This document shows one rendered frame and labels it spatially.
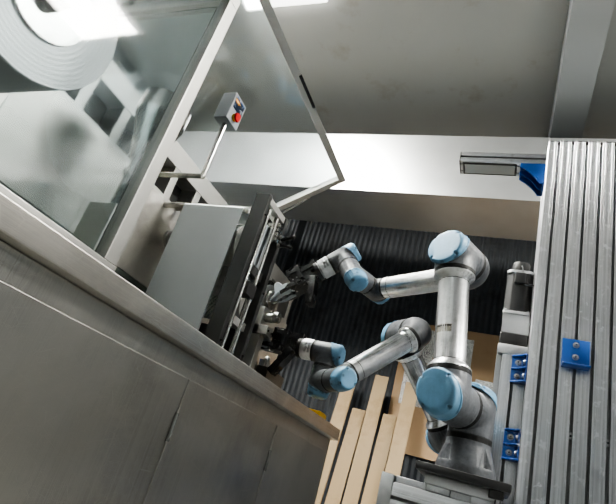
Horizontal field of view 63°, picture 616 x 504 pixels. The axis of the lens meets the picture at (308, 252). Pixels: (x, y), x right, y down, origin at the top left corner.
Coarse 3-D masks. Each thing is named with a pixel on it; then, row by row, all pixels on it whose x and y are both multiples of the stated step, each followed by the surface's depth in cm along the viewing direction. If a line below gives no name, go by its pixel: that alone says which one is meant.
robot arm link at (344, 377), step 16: (416, 320) 180; (400, 336) 173; (416, 336) 173; (368, 352) 167; (384, 352) 167; (400, 352) 170; (336, 368) 159; (352, 368) 161; (368, 368) 163; (336, 384) 156; (352, 384) 157
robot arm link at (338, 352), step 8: (312, 344) 176; (320, 344) 175; (328, 344) 174; (336, 344) 174; (312, 352) 174; (320, 352) 173; (328, 352) 172; (336, 352) 171; (344, 352) 175; (312, 360) 176; (320, 360) 172; (328, 360) 171; (336, 360) 171
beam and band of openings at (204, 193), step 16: (176, 144) 182; (176, 160) 183; (192, 160) 192; (160, 192) 177; (176, 192) 196; (192, 192) 197; (208, 192) 203; (240, 224) 228; (272, 272) 261; (288, 304) 283
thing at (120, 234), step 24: (216, 24) 106; (216, 48) 106; (192, 72) 101; (192, 96) 101; (168, 120) 96; (168, 144) 95; (144, 168) 92; (144, 192) 91; (120, 216) 87; (72, 240) 78; (120, 240) 87
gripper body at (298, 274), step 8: (312, 264) 184; (288, 272) 184; (296, 272) 183; (304, 272) 184; (312, 272) 185; (320, 272) 180; (296, 280) 181; (304, 280) 180; (296, 288) 181; (304, 288) 183
